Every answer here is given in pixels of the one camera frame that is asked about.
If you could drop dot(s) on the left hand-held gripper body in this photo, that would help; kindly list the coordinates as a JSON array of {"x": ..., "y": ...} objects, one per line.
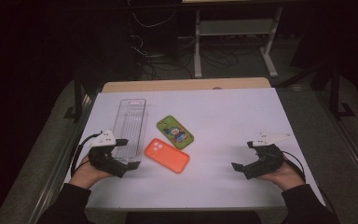
[{"x": 104, "y": 157}]

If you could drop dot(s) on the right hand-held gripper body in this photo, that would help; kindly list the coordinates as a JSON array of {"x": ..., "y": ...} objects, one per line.
[{"x": 265, "y": 160}]

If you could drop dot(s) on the clear plastic container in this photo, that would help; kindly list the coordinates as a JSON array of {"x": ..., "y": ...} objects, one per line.
[{"x": 130, "y": 127}]

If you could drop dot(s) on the orange phone case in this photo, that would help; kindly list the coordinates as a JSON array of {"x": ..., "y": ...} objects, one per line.
[{"x": 167, "y": 155}]

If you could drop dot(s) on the green cartoon phone case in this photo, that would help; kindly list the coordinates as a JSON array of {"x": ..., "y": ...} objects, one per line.
[{"x": 174, "y": 132}]

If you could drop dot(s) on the person's left hand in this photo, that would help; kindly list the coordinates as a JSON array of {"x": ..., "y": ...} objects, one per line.
[{"x": 85, "y": 175}]

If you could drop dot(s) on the person's right hand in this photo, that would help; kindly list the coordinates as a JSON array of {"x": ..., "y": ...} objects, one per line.
[{"x": 287, "y": 177}]

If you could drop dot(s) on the black metal stand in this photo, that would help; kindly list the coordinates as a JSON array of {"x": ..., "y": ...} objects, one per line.
[{"x": 335, "y": 93}]

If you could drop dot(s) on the metal floor rail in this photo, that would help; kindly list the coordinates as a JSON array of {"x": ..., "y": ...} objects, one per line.
[
  {"x": 348, "y": 140},
  {"x": 65, "y": 161}
]

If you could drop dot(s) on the white metal table frame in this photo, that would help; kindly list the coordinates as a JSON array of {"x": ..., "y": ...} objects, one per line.
[{"x": 236, "y": 28}]

